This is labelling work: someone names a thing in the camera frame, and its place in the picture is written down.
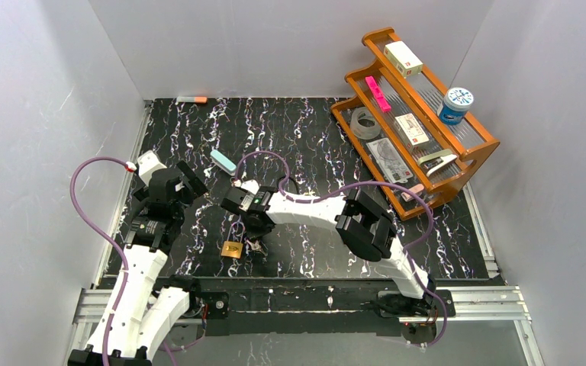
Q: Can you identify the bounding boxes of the silver brass-lock keys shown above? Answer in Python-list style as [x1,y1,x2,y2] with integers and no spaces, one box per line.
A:
[246,240,267,255]

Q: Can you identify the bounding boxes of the brass padlock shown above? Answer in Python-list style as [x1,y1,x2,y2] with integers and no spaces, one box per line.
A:
[221,220,245,259]

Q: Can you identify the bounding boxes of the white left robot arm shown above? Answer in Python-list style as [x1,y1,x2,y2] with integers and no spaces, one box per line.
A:
[67,151,208,365]

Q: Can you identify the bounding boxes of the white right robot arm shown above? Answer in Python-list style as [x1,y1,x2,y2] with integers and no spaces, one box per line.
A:
[221,181,437,316]

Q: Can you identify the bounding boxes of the teal white eraser block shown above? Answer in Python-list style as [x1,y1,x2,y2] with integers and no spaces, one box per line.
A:
[210,149,237,176]

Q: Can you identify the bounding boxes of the orange grey marker pen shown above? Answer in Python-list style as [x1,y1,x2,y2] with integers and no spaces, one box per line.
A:
[175,96,208,104]

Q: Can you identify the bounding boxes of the packaged blister card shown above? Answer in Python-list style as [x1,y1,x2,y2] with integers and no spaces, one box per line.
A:
[366,138,414,184]

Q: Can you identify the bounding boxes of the clear tape roll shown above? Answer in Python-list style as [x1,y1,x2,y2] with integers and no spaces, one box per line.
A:
[349,107,382,140]

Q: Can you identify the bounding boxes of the small pink white eraser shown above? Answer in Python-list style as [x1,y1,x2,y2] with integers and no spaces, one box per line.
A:
[401,184,425,202]

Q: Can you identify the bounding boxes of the pink highlighter marker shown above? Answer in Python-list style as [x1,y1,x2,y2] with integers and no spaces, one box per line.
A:
[365,75,392,113]

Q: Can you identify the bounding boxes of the white red staple box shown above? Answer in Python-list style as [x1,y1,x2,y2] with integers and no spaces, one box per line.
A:
[394,113,430,153]

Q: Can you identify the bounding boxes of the orange wooden shelf rack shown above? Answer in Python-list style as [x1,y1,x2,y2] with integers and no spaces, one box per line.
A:
[331,27,500,208]

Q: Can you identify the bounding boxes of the white box top shelf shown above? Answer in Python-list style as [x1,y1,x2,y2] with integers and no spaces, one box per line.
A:
[383,41,423,78]

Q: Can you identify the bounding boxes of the blue white round jar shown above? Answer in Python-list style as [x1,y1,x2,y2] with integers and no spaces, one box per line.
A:
[436,87,475,125]

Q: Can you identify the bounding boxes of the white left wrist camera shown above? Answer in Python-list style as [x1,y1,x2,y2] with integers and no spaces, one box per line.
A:
[137,150,167,185]

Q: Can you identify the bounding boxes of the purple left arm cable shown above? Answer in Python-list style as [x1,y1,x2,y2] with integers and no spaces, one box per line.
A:
[69,156,137,366]

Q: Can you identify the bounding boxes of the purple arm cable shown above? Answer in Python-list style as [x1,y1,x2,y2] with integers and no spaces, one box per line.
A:
[69,156,137,366]
[234,149,449,348]

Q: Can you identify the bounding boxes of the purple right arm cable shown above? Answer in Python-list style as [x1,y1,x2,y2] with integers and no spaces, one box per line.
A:
[234,149,449,348]

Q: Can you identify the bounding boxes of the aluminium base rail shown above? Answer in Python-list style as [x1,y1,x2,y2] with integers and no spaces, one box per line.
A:
[72,285,533,324]

